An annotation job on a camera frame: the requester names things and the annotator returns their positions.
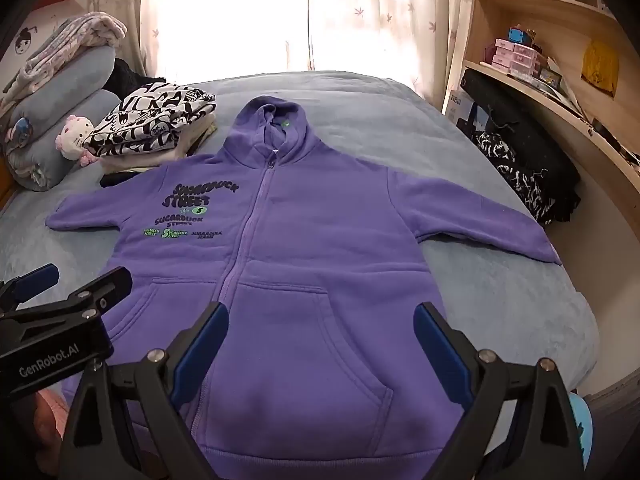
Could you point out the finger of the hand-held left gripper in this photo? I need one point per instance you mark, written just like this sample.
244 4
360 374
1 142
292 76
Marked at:
37 277
100 290

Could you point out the blue toy box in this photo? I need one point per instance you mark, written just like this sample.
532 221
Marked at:
520 36

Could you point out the yellow paper sheet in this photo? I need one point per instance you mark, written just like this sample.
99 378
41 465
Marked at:
600 67

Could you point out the black and white patterned cloth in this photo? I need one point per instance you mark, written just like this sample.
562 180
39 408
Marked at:
515 175

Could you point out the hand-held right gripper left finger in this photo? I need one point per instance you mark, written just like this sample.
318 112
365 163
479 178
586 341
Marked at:
200 355

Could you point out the cartoon head wall sticker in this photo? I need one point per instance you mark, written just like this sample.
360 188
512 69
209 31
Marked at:
22 42

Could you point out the purple zip hoodie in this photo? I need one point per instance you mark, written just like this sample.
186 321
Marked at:
300 240

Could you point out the grey-blue plush bed blanket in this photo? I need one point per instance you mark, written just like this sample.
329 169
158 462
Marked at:
475 285

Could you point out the pink and white patterned blanket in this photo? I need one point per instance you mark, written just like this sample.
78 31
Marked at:
65 40

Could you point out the light blue object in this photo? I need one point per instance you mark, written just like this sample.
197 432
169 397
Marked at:
580 427

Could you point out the pink bed sheet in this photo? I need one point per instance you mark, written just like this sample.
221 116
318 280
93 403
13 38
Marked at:
50 415

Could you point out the black and white printed garment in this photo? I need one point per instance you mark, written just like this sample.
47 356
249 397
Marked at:
145 120

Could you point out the wooden wall shelf unit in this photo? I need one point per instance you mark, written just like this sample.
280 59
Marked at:
560 15

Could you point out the white and pink cat plush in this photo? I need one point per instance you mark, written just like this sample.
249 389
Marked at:
72 135

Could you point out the white and blue carton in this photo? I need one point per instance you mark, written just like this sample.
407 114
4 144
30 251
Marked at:
467 110

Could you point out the dark cloth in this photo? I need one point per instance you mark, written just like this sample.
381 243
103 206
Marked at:
127 77

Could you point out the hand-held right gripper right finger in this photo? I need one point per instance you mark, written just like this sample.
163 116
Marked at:
440 355

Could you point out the black folded garment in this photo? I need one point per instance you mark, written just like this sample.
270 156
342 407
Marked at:
117 178

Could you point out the pink drawer boxes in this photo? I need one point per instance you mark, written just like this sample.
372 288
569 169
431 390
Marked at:
515 57

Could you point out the long black bag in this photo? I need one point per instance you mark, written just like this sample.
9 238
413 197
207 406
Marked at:
530 130

